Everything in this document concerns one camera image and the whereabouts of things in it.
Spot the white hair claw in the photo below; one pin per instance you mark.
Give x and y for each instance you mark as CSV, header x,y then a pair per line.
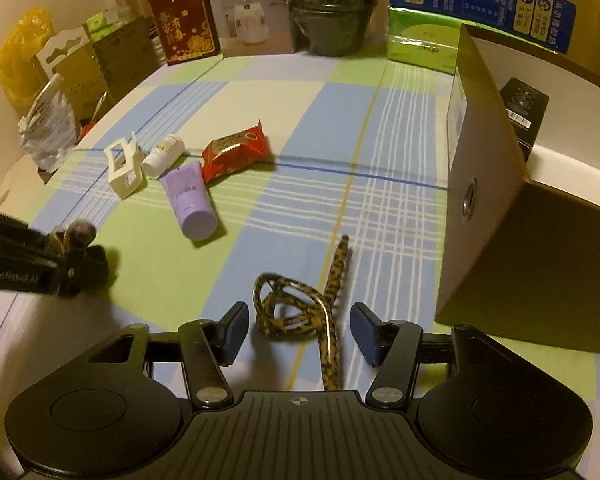
x,y
125,180

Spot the red gift box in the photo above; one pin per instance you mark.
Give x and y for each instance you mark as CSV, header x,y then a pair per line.
x,y
182,25

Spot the leopard print headband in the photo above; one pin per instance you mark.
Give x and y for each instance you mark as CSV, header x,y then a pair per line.
x,y
341,255

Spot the brown cardboard carton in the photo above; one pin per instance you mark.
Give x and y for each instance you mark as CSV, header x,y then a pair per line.
x,y
125,55

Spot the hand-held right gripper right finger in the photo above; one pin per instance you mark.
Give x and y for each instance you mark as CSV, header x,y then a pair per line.
x,y
367,330

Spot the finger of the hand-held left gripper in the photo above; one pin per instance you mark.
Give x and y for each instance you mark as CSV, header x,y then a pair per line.
x,y
85,270
25,230

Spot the clear plastic bag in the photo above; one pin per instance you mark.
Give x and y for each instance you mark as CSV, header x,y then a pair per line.
x,y
50,120

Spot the small orange object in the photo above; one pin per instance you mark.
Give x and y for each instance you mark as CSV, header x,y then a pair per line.
x,y
86,130

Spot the small green box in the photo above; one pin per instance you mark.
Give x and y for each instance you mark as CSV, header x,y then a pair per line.
x,y
100,22

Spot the green tissue pack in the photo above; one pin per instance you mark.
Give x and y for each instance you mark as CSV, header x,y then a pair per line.
x,y
420,40

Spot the brown cardboard storage box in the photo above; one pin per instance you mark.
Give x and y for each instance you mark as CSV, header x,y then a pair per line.
x,y
490,240

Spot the golden curtain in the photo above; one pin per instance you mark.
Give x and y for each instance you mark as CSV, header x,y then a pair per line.
x,y
590,35

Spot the white humidifier box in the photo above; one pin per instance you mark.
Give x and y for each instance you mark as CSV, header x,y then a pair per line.
x,y
250,20

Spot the small white bottle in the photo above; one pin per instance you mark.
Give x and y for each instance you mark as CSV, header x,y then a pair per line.
x,y
162,155

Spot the black product box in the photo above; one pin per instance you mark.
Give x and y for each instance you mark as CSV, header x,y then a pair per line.
x,y
522,105

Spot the red snack packet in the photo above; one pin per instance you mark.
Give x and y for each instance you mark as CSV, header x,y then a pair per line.
x,y
232,152

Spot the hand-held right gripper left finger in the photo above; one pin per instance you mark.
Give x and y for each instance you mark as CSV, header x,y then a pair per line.
x,y
237,327

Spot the purple tube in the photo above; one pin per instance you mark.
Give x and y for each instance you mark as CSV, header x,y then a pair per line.
x,y
190,200

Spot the checkered cloth desktop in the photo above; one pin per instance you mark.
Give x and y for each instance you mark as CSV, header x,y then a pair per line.
x,y
300,200

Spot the yellow plastic bag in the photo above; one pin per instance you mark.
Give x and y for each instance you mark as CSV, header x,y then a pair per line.
x,y
20,55

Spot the stacked black wrapped bowls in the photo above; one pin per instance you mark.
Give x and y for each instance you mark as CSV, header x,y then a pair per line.
x,y
330,25

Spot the small round brown object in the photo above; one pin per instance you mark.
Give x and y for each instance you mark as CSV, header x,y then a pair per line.
x,y
82,232

